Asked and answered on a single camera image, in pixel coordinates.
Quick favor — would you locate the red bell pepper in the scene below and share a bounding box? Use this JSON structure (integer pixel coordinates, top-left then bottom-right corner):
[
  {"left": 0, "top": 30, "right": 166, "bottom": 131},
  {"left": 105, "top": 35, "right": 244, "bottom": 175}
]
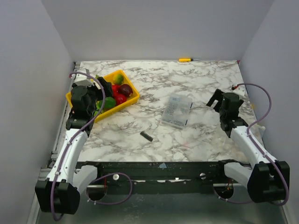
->
[{"left": 112, "top": 85, "right": 120, "bottom": 98}]

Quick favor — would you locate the green bell pepper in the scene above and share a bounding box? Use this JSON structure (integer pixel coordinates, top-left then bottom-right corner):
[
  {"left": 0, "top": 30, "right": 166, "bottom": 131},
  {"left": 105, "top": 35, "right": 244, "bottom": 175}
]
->
[{"left": 96, "top": 97, "right": 116, "bottom": 110}]

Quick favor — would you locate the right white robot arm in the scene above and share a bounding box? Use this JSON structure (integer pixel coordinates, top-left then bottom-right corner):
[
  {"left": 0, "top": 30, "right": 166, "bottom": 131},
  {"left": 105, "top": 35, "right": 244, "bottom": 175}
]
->
[{"left": 207, "top": 89, "right": 290, "bottom": 203}]

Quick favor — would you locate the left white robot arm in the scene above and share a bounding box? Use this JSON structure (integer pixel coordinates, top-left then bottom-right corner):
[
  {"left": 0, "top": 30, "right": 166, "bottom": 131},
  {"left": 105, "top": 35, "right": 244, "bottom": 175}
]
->
[{"left": 35, "top": 77, "right": 113, "bottom": 215}]

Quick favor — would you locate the green yellow mango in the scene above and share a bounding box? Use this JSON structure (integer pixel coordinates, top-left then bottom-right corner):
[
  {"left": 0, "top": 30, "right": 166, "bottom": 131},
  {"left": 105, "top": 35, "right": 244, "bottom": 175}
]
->
[{"left": 113, "top": 74, "right": 124, "bottom": 85}]

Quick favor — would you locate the yellow plastic tray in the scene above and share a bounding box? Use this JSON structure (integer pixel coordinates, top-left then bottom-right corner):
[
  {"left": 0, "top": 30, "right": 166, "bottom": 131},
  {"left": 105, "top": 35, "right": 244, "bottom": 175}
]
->
[{"left": 66, "top": 70, "right": 140, "bottom": 128}]

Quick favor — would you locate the red apple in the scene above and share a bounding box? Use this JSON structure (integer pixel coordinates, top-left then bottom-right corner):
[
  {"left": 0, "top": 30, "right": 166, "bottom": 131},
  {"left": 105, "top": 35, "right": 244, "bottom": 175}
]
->
[{"left": 114, "top": 94, "right": 127, "bottom": 105}]

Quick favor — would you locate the dark purple plum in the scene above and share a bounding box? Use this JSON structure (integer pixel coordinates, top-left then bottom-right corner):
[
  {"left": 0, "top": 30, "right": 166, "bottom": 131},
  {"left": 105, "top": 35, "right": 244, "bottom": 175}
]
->
[{"left": 118, "top": 84, "right": 133, "bottom": 98}]

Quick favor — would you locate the clear plastic screw box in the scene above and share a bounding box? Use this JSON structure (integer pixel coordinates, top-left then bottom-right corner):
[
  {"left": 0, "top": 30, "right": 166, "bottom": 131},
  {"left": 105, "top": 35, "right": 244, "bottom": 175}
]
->
[{"left": 161, "top": 93, "right": 193, "bottom": 129}]

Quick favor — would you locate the yellow screwdriver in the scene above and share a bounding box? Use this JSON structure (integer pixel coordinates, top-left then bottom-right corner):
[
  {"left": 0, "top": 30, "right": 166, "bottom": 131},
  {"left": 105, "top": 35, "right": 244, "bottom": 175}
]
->
[{"left": 178, "top": 58, "right": 200, "bottom": 63}]

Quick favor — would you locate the black comb-like part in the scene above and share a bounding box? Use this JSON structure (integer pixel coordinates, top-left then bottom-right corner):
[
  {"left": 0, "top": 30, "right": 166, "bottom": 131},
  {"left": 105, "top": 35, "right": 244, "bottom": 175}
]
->
[{"left": 140, "top": 131, "right": 153, "bottom": 142}]

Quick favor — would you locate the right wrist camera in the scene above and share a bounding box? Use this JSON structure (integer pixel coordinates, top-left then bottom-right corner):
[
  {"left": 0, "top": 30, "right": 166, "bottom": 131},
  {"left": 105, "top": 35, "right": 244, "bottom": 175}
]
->
[{"left": 231, "top": 84, "right": 246, "bottom": 98}]

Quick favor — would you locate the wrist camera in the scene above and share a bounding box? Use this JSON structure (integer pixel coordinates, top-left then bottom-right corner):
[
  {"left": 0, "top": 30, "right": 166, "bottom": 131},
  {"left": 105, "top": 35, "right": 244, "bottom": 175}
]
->
[
  {"left": 231, "top": 84, "right": 246, "bottom": 98},
  {"left": 74, "top": 69, "right": 93, "bottom": 86}
]

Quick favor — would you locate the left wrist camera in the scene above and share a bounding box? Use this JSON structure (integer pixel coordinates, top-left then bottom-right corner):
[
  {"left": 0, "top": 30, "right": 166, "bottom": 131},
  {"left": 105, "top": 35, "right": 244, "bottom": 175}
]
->
[{"left": 74, "top": 69, "right": 93, "bottom": 86}]

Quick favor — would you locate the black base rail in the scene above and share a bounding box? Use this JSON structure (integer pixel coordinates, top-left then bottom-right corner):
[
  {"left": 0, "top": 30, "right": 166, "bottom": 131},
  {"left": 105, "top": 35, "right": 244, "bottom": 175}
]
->
[{"left": 76, "top": 159, "right": 232, "bottom": 198}]

